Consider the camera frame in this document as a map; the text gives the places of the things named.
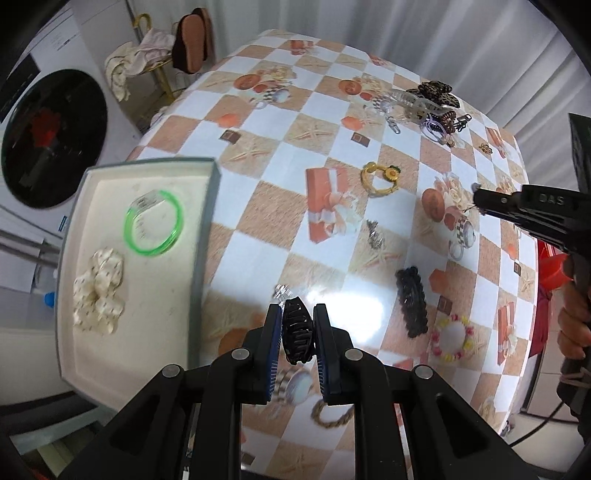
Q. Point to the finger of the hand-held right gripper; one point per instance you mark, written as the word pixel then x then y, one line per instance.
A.
pixel 498 201

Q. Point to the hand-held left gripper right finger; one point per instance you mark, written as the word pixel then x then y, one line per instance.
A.
pixel 322 350

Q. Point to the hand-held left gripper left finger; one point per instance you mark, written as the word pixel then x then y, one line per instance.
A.
pixel 273 341

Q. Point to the black hair claw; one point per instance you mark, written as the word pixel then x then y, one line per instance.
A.
pixel 298 332

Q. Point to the silver rhinestone hair clip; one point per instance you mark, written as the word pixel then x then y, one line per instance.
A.
pixel 282 291

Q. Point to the grey rimmed white tray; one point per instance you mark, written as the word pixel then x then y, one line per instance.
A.
pixel 152 300

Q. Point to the person's right hand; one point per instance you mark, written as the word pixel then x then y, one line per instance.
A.
pixel 572 330

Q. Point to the red plastic container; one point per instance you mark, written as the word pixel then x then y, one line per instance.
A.
pixel 551 267

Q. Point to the small gold brooch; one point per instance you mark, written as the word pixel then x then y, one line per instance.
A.
pixel 484 149

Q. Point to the small black hair clip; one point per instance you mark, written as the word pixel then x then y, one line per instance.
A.
pixel 463 122

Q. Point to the brown hair clip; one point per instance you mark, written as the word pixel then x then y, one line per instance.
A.
pixel 447 121

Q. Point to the purple white hair clip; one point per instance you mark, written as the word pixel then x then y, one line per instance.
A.
pixel 434 129

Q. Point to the leopard print hair claw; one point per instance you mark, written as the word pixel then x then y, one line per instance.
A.
pixel 436 92

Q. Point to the checkered printed tablecloth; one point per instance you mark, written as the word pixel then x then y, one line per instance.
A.
pixel 286 194

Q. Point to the green bangle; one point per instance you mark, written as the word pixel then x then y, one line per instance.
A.
pixel 178 221

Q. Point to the cream dotted scrunchie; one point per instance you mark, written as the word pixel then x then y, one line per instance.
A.
pixel 97 295

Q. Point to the blue capped white bottle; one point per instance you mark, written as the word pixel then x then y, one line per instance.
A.
pixel 48 300

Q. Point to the gold metal rack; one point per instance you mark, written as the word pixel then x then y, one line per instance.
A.
pixel 161 76

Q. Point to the white washing machine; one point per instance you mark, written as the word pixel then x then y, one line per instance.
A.
pixel 51 138

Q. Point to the brown slippers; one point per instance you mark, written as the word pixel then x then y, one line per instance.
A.
pixel 189 41

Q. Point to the cream cloth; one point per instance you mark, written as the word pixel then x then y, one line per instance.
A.
pixel 117 64

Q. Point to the pink cloth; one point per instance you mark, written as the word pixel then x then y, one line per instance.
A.
pixel 154 44

